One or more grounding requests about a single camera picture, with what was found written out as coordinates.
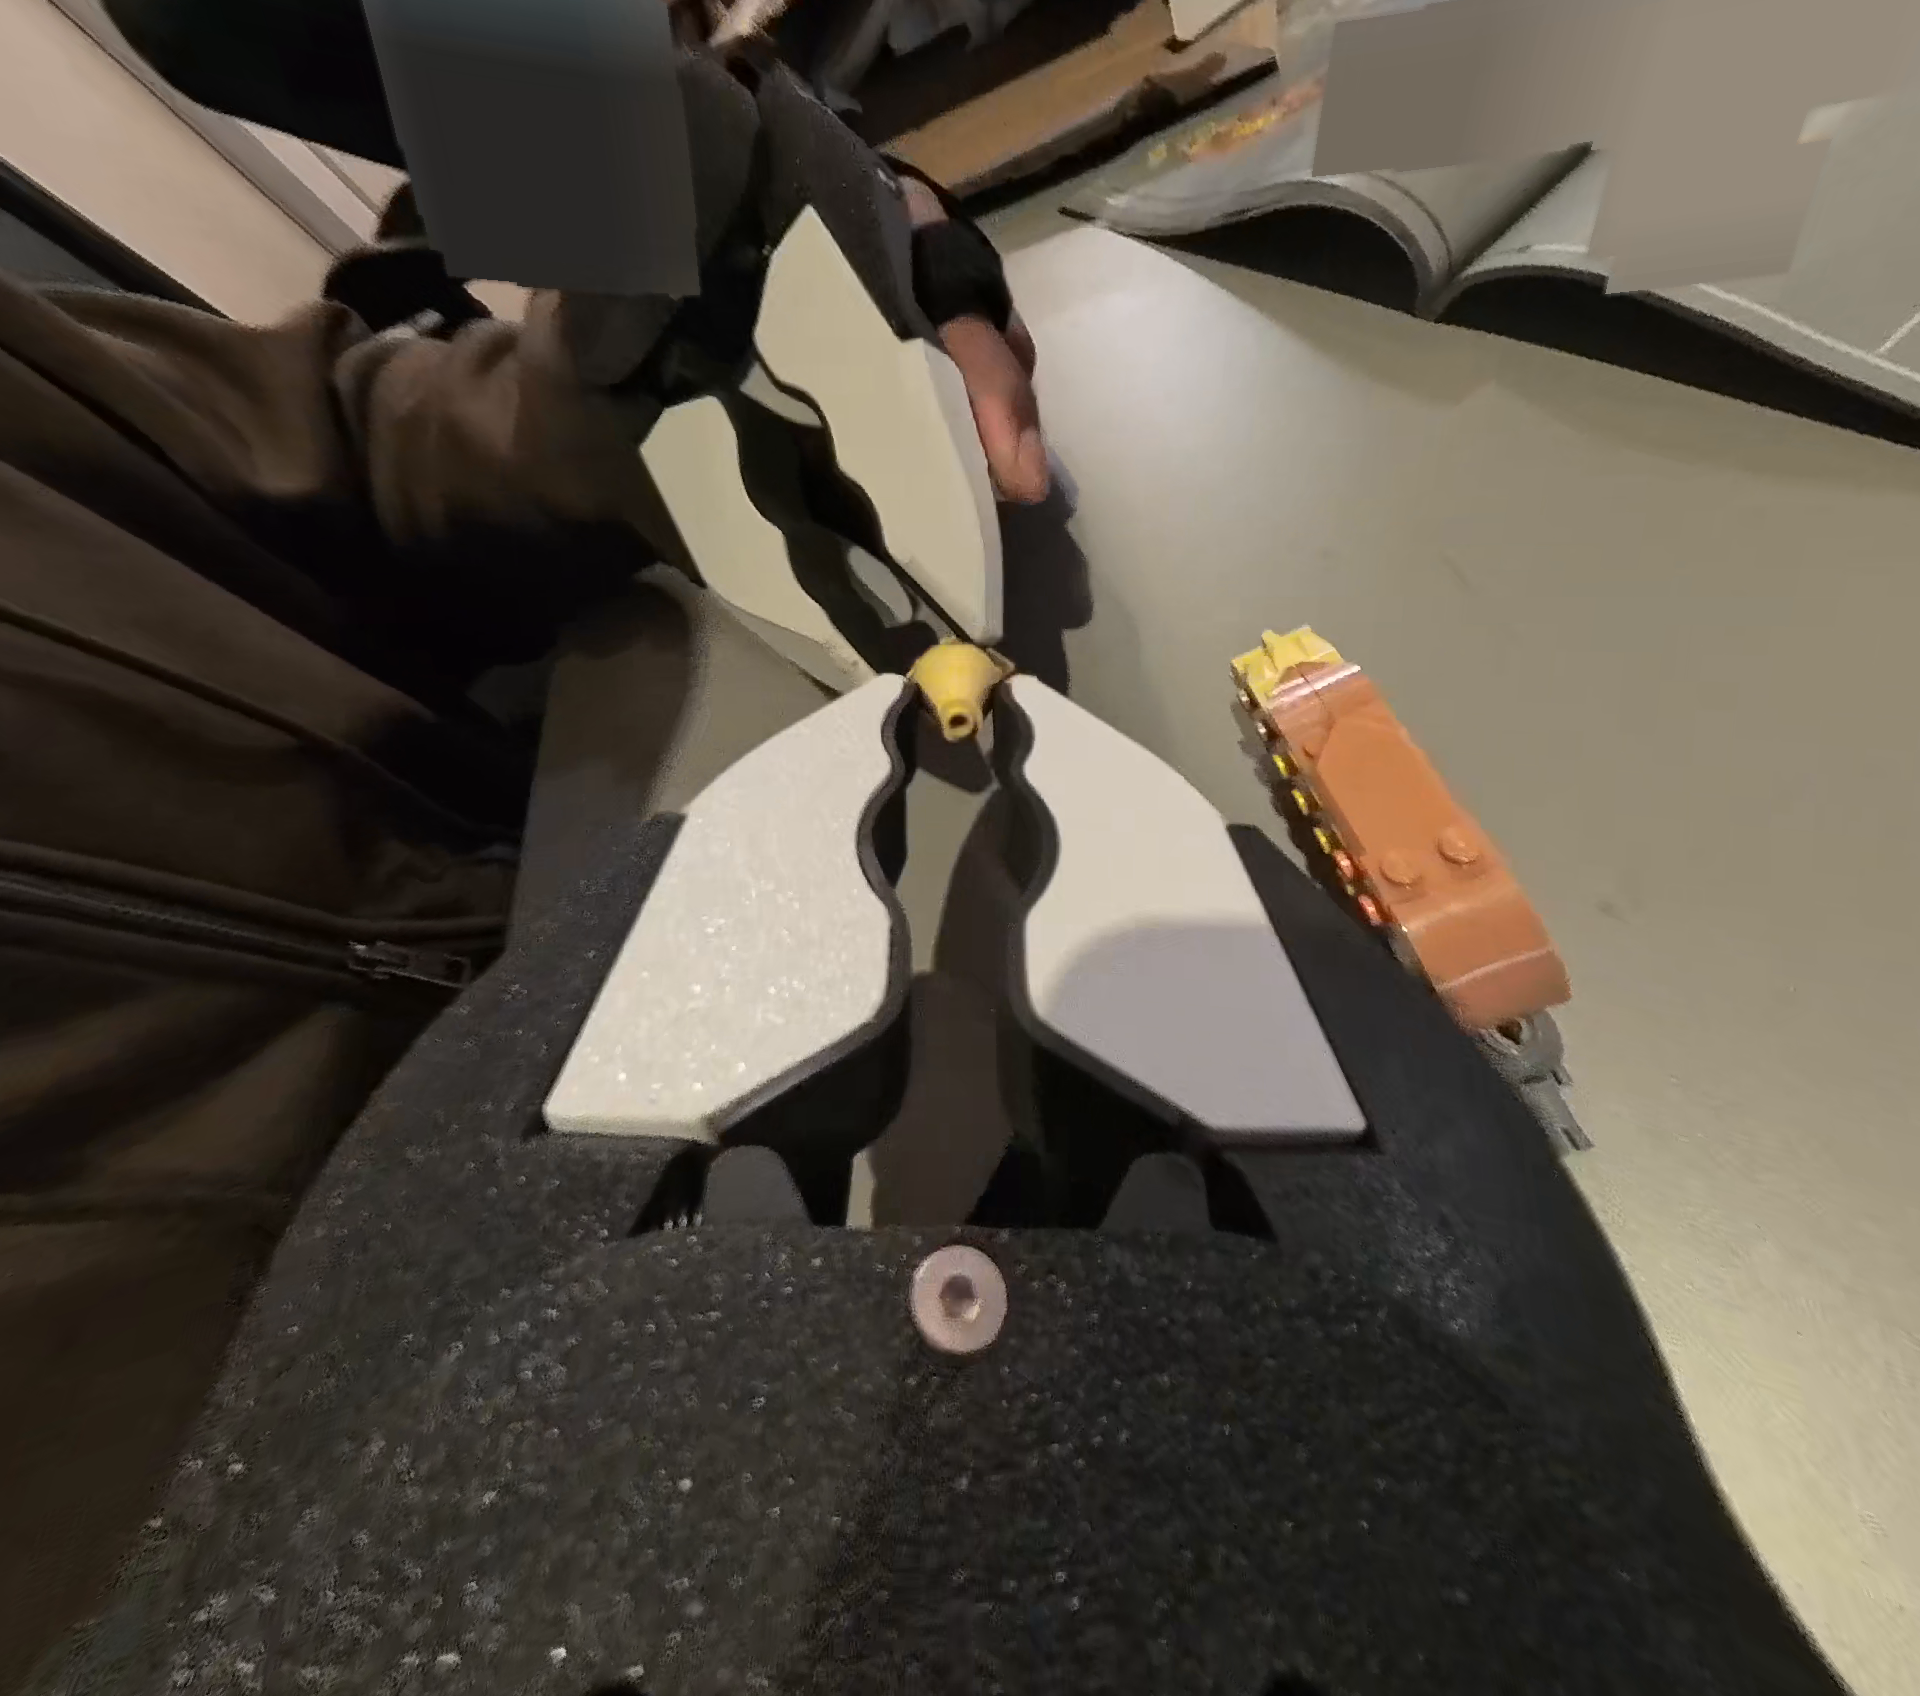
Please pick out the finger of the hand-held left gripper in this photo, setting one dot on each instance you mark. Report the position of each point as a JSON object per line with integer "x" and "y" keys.
{"x": 900, "y": 437}
{"x": 721, "y": 511}

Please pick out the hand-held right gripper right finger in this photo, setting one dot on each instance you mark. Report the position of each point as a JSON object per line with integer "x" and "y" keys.
{"x": 1184, "y": 976}

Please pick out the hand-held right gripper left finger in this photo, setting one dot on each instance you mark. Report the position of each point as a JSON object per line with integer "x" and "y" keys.
{"x": 735, "y": 960}

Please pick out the small cone toy brick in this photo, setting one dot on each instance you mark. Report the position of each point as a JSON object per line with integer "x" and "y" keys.
{"x": 954, "y": 676}

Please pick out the brown toy brick assembly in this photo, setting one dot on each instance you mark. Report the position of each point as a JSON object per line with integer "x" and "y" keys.
{"x": 1410, "y": 856}

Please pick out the person's left forearm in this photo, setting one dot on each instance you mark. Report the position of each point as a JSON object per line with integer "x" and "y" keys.
{"x": 451, "y": 421}

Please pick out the grey desk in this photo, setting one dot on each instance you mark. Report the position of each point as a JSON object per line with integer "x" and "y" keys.
{"x": 1500, "y": 526}

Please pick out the person's left hand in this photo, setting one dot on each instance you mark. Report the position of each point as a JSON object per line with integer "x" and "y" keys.
{"x": 1009, "y": 421}

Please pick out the grey instruction booklet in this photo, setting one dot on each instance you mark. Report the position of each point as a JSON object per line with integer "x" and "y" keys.
{"x": 1320, "y": 227}

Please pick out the person's brown jacket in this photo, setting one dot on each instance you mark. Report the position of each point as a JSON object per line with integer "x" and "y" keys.
{"x": 180, "y": 826}

